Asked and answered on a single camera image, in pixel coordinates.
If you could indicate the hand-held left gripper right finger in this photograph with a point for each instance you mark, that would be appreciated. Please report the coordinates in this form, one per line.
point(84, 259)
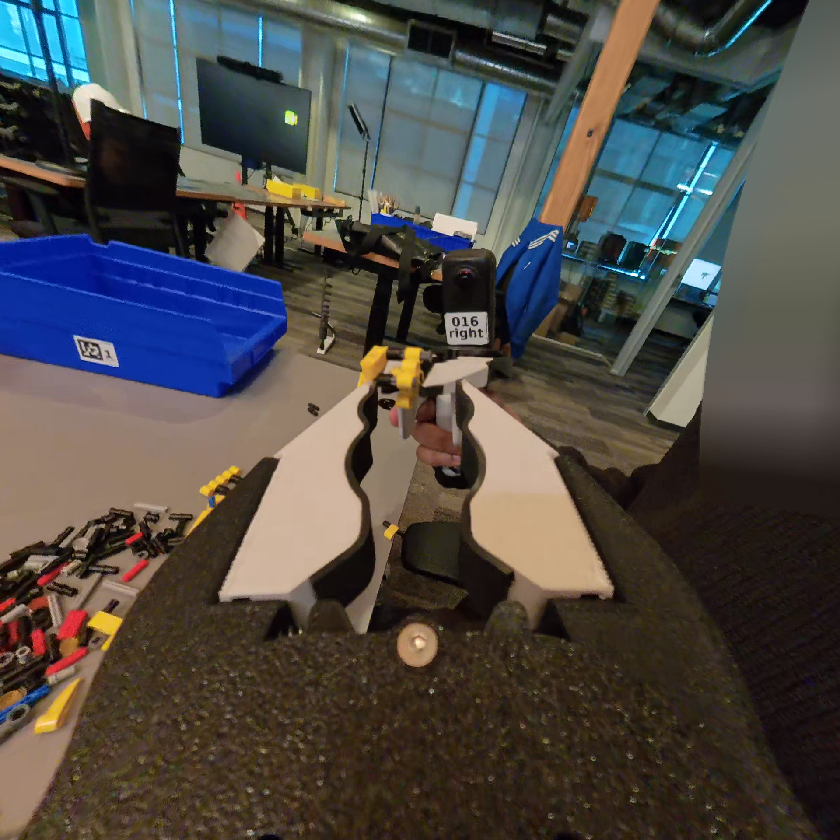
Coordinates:
point(538, 518)

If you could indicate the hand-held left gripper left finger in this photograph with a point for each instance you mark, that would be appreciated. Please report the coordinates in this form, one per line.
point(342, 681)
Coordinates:
point(295, 518)

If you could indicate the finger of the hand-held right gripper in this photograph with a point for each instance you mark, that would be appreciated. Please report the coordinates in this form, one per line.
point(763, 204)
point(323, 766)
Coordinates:
point(459, 374)

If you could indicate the yellow toy brick assembly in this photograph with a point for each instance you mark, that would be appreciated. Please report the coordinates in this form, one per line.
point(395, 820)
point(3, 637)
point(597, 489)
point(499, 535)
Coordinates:
point(407, 377)

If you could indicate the person's right hand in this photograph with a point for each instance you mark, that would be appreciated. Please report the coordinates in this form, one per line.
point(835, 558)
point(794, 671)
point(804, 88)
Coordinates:
point(426, 439)

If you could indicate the blue jacket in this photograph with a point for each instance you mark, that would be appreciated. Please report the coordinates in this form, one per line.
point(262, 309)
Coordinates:
point(531, 282)

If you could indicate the white box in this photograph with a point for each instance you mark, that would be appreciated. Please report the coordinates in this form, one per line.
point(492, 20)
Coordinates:
point(456, 224)

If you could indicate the yellow studded toy plate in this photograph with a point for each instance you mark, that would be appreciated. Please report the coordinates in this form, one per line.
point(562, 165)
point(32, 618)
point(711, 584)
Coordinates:
point(220, 482)

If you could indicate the black bag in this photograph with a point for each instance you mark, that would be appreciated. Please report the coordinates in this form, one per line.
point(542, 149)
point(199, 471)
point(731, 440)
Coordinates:
point(387, 239)

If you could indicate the long yellow toy beam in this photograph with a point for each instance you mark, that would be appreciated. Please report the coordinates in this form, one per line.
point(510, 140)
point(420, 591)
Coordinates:
point(200, 518)

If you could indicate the small blue bin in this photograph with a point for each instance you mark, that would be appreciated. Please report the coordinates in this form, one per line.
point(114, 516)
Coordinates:
point(394, 222)

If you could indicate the small wooden desk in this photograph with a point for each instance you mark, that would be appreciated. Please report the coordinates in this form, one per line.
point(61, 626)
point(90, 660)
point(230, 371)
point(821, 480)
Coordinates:
point(321, 241)

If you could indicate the glass display shelving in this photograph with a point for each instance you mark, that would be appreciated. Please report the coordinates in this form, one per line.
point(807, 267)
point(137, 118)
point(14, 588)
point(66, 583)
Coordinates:
point(617, 253)

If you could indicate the black light stand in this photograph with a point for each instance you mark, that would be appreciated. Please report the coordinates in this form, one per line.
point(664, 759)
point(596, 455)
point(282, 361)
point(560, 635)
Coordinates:
point(359, 121)

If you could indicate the yellow box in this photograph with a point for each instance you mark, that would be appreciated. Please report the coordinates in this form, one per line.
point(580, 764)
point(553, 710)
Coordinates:
point(289, 189)

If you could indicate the yellow toy angle piece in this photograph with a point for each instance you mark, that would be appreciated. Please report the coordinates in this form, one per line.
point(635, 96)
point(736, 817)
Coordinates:
point(105, 623)

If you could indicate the pile of black red pins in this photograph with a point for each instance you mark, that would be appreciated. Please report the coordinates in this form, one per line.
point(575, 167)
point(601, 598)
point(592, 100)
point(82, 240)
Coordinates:
point(65, 558)

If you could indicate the white leaning board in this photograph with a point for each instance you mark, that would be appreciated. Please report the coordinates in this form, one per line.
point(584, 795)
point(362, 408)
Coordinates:
point(236, 243)

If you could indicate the blue plastic bin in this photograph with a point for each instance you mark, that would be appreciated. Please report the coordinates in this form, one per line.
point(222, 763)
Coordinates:
point(131, 308)

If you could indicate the long wooden desk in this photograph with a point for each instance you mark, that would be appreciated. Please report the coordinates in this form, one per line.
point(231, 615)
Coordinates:
point(216, 190)

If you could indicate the black monitor on stand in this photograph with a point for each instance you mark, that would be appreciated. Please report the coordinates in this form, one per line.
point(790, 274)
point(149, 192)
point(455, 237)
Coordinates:
point(253, 111)

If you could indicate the yellow toy wedge panel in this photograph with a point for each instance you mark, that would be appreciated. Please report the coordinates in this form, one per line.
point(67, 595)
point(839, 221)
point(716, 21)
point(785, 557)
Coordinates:
point(59, 709)

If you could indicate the blue toy beam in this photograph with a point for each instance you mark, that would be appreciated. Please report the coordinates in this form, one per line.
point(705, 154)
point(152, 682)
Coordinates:
point(26, 697)

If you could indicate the black office chair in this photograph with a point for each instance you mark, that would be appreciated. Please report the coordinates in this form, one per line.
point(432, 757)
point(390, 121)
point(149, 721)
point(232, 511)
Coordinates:
point(131, 164)

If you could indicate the wooden post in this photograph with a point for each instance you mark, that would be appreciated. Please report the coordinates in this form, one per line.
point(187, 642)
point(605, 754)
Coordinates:
point(590, 131)

